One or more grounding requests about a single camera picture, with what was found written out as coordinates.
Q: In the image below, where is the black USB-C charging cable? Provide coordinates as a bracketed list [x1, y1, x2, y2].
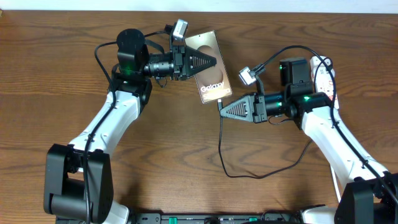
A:
[216, 57, 334, 180]

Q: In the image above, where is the Galaxy S25 Ultra smartphone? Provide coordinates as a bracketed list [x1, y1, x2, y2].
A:
[184, 30, 233, 105]

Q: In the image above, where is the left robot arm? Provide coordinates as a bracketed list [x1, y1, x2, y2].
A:
[44, 26, 217, 223]

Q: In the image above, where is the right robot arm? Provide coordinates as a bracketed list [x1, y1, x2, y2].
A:
[218, 57, 397, 223]

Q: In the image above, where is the white power strip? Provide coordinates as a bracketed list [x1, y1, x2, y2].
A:
[310, 56, 334, 100]

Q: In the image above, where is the black left camera cable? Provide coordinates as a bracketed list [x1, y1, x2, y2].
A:
[81, 29, 175, 224]

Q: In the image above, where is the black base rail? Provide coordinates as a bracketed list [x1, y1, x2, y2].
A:
[127, 212, 303, 224]

